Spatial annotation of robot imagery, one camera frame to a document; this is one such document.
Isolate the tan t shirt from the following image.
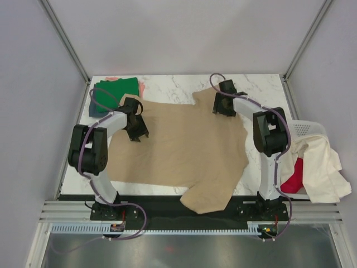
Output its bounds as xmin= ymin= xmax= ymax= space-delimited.
xmin=107 ymin=88 xmax=249 ymax=214

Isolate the red t shirt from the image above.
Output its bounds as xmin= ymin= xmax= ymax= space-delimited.
xmin=281 ymin=157 xmax=303 ymax=194

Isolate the cream t shirt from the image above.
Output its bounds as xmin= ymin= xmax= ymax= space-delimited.
xmin=288 ymin=135 xmax=352 ymax=203

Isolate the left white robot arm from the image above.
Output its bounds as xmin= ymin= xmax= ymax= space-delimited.
xmin=67 ymin=97 xmax=149 ymax=221

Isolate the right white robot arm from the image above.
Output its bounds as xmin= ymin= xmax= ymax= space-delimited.
xmin=213 ymin=79 xmax=291 ymax=220

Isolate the folded pink t shirt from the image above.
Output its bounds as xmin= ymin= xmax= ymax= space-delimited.
xmin=104 ymin=76 xmax=146 ymax=98

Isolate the folded green t shirt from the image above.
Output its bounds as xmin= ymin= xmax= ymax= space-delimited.
xmin=94 ymin=78 xmax=139 ymax=109

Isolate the folded blue t shirt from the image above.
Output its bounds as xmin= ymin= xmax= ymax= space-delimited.
xmin=89 ymin=90 xmax=113 ymax=118

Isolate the white plastic basket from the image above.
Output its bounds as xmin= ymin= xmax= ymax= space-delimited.
xmin=277 ymin=120 xmax=326 ymax=200

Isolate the right aluminium frame post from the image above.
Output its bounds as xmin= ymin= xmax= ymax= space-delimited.
xmin=282 ymin=0 xmax=335 ymax=82

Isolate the aluminium frame post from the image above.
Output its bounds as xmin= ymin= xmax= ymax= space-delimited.
xmin=282 ymin=0 xmax=335 ymax=82
xmin=38 ymin=0 xmax=91 ymax=85

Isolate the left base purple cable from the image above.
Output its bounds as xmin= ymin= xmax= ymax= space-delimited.
xmin=102 ymin=202 xmax=150 ymax=242

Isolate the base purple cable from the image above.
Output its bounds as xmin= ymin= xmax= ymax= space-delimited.
xmin=255 ymin=195 xmax=293 ymax=243
xmin=102 ymin=202 xmax=150 ymax=242

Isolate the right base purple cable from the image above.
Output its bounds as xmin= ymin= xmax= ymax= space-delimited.
xmin=255 ymin=195 xmax=293 ymax=243

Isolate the white cable duct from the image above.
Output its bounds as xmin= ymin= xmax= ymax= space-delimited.
xmin=51 ymin=222 xmax=261 ymax=236

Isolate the left aluminium frame post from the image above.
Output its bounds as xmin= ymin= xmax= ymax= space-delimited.
xmin=38 ymin=0 xmax=91 ymax=85

